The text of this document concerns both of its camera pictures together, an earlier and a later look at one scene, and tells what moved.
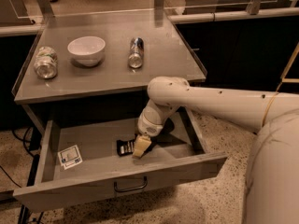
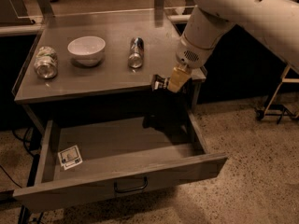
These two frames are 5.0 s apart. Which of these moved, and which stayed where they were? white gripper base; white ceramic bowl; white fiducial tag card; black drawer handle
Moved: white gripper base
Stayed: white ceramic bowl; white fiducial tag card; black drawer handle
